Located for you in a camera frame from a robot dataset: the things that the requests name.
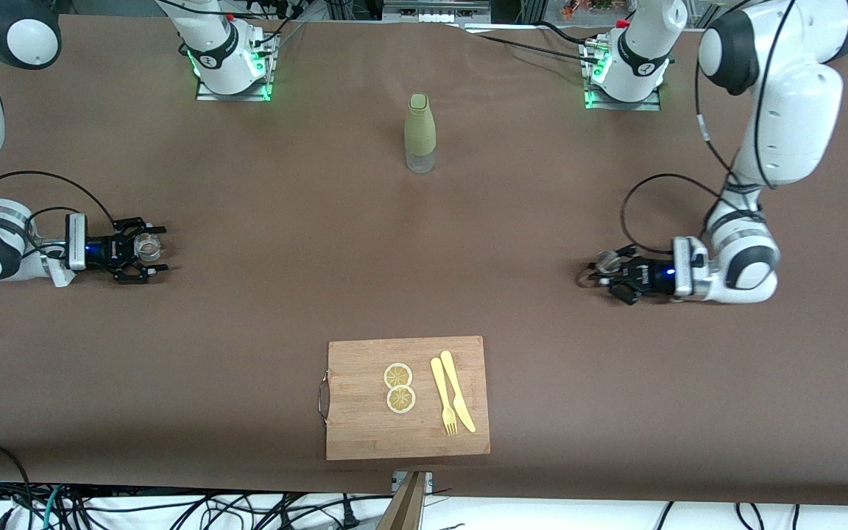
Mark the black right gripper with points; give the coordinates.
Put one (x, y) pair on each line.
(106, 250)

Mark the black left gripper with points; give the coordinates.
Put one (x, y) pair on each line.
(646, 275)

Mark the clear glass shaker cup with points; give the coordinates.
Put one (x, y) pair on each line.
(148, 248)

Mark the steel jigger measuring cup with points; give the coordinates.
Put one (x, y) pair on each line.
(606, 259)

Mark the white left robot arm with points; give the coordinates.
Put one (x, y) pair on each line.
(792, 110)

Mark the brown table cover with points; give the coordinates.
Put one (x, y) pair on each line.
(468, 258)

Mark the yellow plastic knife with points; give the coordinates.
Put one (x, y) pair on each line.
(457, 394)

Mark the yellow plastic fork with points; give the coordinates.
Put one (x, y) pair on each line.
(442, 394)

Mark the lemon slice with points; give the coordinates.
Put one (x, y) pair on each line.
(400, 400)
(397, 375)

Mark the green bottle with clear base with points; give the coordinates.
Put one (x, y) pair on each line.
(419, 129)

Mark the wooden cutting board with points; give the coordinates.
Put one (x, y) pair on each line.
(365, 427)

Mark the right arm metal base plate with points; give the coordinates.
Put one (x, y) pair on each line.
(207, 96)

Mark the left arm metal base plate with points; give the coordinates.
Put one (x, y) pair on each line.
(652, 105)

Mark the small metal bracket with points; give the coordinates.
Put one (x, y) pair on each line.
(428, 480)

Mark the wooden post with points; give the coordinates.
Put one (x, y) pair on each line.
(405, 508)

